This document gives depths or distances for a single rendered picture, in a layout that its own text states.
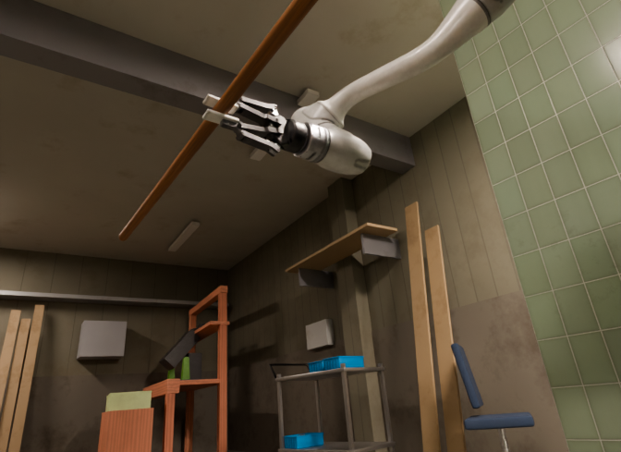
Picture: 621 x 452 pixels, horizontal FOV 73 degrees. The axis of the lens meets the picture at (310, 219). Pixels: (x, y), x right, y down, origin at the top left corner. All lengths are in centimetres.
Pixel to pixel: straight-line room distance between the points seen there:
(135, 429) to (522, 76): 535
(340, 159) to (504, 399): 310
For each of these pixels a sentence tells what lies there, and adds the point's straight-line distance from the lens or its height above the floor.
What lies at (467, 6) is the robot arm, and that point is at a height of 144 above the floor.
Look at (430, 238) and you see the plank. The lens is 405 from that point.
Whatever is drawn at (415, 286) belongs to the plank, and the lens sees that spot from 397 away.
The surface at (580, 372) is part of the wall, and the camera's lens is 163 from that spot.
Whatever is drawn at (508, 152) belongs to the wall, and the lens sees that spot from 183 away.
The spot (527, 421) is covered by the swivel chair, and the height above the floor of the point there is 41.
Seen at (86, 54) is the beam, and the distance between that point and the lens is 344.
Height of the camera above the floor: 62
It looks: 24 degrees up
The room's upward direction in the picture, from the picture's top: 5 degrees counter-clockwise
